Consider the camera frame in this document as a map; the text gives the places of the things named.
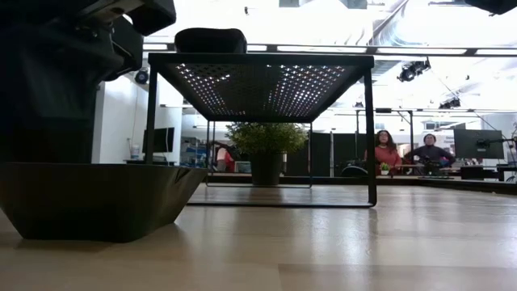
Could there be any round black speaker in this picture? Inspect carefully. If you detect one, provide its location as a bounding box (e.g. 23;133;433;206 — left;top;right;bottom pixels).
133;68;150;86

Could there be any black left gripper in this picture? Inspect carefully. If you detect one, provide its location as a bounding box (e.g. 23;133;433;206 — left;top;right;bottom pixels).
0;15;145;164

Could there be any black computer monitor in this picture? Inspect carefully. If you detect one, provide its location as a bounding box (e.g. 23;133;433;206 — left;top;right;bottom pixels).
141;126;176;154
452;128;506;160

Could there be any black metal rig frame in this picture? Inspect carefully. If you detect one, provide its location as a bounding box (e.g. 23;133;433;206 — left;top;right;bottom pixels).
354;107;415;169

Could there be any black metal table frame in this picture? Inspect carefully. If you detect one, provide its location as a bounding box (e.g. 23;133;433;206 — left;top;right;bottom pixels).
206;171;517;196

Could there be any dark background desk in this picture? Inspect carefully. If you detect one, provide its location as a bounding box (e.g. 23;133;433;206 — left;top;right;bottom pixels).
123;158;179;167

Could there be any black partition panel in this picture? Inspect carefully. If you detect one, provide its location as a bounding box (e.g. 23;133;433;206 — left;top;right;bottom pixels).
310;132;368;178

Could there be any black perforated metal stand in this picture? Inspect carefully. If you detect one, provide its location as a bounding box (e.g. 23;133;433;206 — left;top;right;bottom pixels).
145;52;378;209

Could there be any black rounded square plate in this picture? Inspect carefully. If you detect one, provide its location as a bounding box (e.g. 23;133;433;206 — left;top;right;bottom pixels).
174;27;248;55

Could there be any ceiling light rail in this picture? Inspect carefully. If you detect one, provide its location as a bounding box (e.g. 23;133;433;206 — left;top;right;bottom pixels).
143;41;517;57

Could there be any person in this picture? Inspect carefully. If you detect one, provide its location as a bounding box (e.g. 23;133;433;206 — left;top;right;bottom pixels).
403;133;457;175
213;141;240;173
363;129;404;176

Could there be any black ceiling spotlight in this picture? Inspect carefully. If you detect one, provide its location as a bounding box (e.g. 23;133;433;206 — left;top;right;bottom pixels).
438;96;462;110
397;58;432;83

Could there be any black wavy square plate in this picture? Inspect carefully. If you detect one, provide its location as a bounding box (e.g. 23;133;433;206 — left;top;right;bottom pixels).
0;161;210;243

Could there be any green plant in black pot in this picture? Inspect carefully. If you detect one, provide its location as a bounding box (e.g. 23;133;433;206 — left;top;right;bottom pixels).
225;121;308;186

